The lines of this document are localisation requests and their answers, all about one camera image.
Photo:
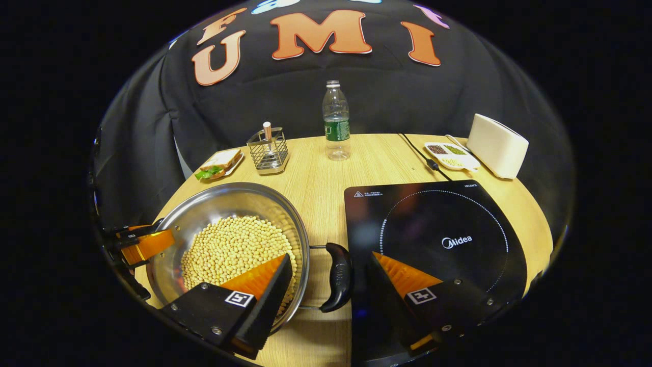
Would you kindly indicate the clear plastic water bottle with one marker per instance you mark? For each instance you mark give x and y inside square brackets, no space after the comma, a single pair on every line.
[336,127]

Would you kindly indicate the black induction cooktop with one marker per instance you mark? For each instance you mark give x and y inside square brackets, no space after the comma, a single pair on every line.
[443,214]

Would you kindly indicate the pile of yellow soybeans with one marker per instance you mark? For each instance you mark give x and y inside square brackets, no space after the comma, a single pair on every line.
[229,250]

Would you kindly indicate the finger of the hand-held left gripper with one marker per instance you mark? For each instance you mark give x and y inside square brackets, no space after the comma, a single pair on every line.
[135,230]
[150,246]

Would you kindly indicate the black backdrop cloth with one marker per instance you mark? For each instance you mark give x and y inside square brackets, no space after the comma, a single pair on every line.
[387,97]

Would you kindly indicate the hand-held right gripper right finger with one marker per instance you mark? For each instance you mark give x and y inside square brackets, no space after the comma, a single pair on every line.
[389,300]

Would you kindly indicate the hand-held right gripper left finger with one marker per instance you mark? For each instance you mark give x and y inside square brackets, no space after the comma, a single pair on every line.
[272,300]

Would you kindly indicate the white divided tray of seeds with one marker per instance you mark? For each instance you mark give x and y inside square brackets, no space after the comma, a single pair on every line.
[451,155]

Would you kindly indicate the sandwich with lettuce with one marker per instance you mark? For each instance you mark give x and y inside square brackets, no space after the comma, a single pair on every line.
[219,162]

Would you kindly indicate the white toaster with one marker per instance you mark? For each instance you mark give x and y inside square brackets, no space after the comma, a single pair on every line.
[496,148]

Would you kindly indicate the white plate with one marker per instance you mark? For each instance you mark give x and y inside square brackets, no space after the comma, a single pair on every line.
[235,165]

